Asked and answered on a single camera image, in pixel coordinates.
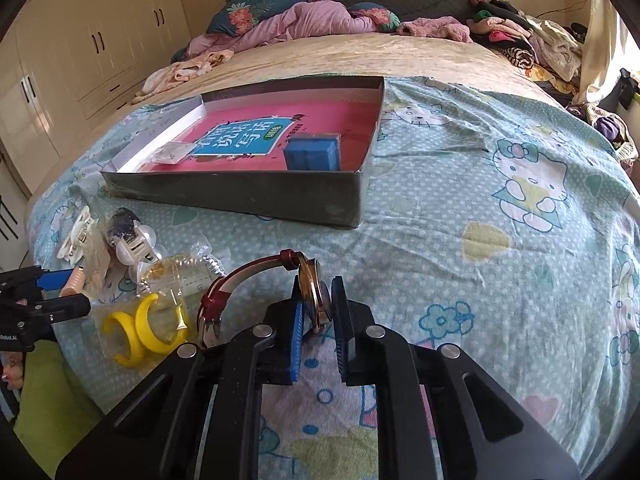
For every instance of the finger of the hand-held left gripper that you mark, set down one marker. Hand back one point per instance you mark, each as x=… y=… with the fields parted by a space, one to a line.
x=60 y=307
x=52 y=278

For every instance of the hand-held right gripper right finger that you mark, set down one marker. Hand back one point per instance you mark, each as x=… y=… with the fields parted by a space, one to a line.
x=340 y=332

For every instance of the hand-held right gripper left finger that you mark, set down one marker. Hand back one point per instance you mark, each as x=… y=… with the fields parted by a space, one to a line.
x=297 y=332

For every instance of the small bag of beige trinkets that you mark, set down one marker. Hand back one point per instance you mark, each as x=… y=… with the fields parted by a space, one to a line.
x=80 y=280

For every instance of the cream cloud hair claw clip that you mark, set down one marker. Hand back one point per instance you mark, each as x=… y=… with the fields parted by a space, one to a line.
x=75 y=237

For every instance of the yellow hoop earrings bag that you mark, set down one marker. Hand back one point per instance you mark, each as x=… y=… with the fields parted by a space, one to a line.
x=141 y=329

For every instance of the dark beaded jewelry bag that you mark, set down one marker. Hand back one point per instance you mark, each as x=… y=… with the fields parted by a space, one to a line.
x=122 y=222

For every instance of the shallow grey cardboard box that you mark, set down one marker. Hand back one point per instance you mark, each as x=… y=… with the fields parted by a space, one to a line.
x=250 y=200

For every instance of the small clear jewelry bag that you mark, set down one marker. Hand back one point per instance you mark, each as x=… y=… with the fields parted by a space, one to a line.
x=172 y=152

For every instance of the person's left hand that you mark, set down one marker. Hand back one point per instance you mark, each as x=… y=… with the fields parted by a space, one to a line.
x=10 y=372

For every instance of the green cloth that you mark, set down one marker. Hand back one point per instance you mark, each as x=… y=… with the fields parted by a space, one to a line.
x=55 y=410

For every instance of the small blue box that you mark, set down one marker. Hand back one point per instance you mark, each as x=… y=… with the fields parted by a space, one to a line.
x=312 y=152

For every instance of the cartoon cat printed blanket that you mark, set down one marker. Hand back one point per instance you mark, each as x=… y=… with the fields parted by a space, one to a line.
x=475 y=210

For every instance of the pink book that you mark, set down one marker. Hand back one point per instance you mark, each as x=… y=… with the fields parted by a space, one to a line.
x=320 y=120

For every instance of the peach printed garment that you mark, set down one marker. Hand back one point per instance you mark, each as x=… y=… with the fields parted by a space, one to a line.
x=175 y=72

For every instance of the cream wardrobe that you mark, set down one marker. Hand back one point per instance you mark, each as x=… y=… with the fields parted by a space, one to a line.
x=75 y=35

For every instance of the beige bedspread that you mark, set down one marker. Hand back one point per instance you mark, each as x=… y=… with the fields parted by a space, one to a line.
x=375 y=55

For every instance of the pink blanket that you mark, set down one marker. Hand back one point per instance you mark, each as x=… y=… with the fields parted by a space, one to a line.
x=310 y=20

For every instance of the floral pillow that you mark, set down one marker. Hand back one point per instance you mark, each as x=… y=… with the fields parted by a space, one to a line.
x=375 y=15
x=240 y=12

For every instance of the pink fuzzy garment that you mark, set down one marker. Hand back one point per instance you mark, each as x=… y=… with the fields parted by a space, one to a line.
x=435 y=27

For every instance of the purple cloth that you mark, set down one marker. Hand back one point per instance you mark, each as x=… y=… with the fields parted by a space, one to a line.
x=607 y=127

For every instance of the pile of clothes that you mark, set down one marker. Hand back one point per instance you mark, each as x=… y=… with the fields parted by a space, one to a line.
x=525 y=35

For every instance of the black object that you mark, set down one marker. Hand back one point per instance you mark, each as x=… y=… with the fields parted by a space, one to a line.
x=629 y=87

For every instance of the cream curtain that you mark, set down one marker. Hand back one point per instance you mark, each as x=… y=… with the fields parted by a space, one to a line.
x=600 y=35

